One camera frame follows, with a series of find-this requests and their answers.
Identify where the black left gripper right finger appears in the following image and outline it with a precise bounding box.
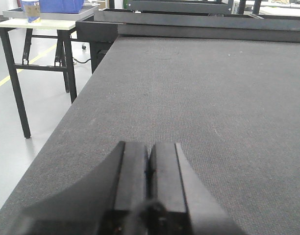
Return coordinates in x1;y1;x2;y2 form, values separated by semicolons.
148;142;245;235

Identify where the blue storage bin on cart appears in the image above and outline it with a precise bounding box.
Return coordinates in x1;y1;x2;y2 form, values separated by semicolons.
39;0;84;14

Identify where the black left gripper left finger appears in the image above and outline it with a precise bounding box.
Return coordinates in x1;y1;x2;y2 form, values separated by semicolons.
7;141;147;235

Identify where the white top folding table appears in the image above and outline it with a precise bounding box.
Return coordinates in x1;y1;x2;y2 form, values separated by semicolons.
0;18;77;139

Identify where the black metal frame rack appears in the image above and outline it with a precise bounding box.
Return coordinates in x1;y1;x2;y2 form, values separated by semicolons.
75;0;300;70

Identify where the grey metal cart tray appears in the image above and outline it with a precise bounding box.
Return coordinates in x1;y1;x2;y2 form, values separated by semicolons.
3;5;99;21

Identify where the paper coffee cup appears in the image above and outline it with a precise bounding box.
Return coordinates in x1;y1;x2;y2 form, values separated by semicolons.
21;0;40;23

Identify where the black power cable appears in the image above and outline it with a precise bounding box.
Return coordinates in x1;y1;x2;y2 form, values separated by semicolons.
72;56;92;65

